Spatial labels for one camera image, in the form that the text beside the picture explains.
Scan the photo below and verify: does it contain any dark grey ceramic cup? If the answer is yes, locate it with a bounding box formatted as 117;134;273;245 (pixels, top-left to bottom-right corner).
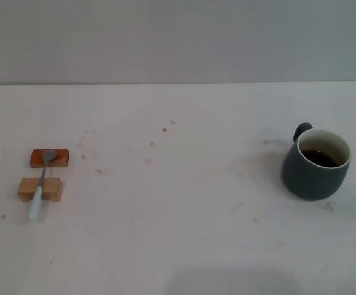
281;122;352;201

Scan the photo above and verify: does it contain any reddish brown wooden block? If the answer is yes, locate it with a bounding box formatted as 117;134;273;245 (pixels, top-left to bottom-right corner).
29;148;71;168

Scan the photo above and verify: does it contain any light wooden block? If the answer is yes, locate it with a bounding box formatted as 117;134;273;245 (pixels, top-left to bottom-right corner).
18;177;64;203

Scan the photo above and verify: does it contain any light blue handled metal spoon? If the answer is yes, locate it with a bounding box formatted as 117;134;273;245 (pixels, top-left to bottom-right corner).
28;149;58;221

